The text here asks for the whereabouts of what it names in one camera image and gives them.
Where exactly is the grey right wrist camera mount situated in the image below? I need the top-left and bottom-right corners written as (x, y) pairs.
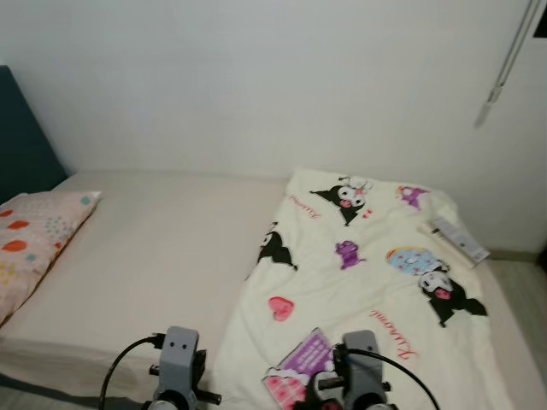
top-left (342, 331), bottom-right (384, 402)

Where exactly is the cream cartoon print blanket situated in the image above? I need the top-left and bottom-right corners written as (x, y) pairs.
top-left (209, 168), bottom-right (514, 410)

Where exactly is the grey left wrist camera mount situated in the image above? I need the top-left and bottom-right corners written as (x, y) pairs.
top-left (162, 326), bottom-right (200, 402)

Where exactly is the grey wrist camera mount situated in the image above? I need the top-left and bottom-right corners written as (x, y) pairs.
top-left (342, 331), bottom-right (384, 402)
top-left (162, 326), bottom-right (200, 402)

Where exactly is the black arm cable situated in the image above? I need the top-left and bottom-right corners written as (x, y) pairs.
top-left (336, 346), bottom-right (441, 410)
top-left (98, 335), bottom-right (166, 410)

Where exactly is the pink pillow with orange patches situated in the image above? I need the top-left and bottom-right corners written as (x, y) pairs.
top-left (0, 190), bottom-right (102, 325)

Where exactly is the white blind wand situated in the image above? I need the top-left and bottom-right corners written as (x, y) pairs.
top-left (474, 0), bottom-right (544, 129)

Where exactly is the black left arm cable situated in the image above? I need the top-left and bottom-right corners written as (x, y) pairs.
top-left (98, 335), bottom-right (166, 410)

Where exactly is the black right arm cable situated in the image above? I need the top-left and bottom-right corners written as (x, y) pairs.
top-left (336, 346), bottom-right (441, 410)

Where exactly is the blue padded headboard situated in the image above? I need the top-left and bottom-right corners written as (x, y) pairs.
top-left (0, 67), bottom-right (69, 206)

